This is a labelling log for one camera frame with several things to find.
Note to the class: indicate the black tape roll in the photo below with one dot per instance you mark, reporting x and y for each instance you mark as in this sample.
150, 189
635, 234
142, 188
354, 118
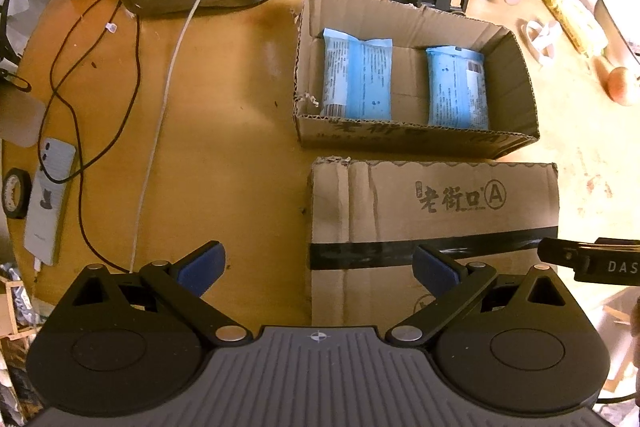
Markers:
25, 213

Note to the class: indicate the cardboard box lid with tape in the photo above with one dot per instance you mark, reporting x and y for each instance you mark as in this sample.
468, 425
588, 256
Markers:
390, 207

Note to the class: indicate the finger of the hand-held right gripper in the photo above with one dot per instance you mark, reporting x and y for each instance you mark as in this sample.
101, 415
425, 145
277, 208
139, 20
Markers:
555, 252

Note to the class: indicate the white rimmed pot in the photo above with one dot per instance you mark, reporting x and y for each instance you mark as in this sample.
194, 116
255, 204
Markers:
620, 27

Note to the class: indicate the light blue smartphone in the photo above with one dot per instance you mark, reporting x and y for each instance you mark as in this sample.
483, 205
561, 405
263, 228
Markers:
47, 207

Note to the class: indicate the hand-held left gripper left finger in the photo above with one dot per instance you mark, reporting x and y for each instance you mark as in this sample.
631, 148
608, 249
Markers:
204, 266

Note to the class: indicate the cardboard box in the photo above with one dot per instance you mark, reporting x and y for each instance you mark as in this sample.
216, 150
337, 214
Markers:
515, 77

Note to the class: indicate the wooden desktop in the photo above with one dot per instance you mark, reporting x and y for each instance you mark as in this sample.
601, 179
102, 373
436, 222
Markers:
225, 107

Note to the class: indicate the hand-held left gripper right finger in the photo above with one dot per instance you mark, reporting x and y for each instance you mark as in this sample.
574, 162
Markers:
436, 268

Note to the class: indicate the orange round fruit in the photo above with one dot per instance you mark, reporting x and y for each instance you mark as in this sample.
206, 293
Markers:
625, 87

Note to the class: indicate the blue wet wipes packet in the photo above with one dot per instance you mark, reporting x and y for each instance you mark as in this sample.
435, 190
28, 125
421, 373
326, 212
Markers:
457, 89
357, 77

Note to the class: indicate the yellow wet wipes pack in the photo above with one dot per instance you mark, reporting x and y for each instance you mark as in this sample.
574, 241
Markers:
575, 20

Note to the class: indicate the wooden rack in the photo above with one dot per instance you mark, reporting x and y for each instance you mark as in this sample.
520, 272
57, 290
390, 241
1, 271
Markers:
15, 307

